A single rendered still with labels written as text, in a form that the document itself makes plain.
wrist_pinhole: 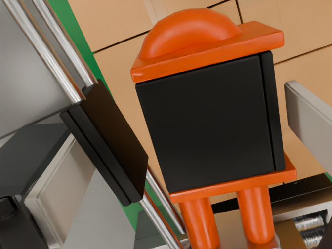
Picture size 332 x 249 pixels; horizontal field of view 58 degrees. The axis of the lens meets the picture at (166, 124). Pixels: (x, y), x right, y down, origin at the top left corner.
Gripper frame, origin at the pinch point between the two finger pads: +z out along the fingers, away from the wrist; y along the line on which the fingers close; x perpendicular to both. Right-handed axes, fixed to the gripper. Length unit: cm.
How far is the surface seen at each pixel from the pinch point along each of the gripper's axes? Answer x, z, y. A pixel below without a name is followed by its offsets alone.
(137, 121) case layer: -24, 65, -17
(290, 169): -2.5, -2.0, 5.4
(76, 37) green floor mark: -1, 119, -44
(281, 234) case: -72, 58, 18
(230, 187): -2.8, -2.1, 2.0
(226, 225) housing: -9.1, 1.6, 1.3
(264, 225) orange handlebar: -7.5, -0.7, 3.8
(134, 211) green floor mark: -100, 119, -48
